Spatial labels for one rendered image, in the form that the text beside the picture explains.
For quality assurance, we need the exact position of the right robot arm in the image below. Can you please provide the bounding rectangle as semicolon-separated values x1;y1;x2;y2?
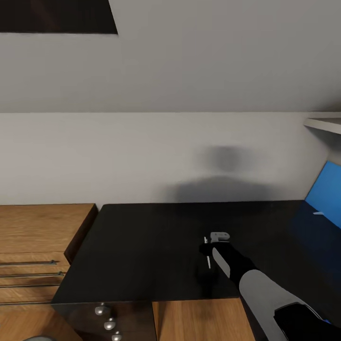
199;232;341;341

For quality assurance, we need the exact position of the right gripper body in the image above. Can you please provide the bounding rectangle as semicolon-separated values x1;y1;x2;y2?
202;242;216;257

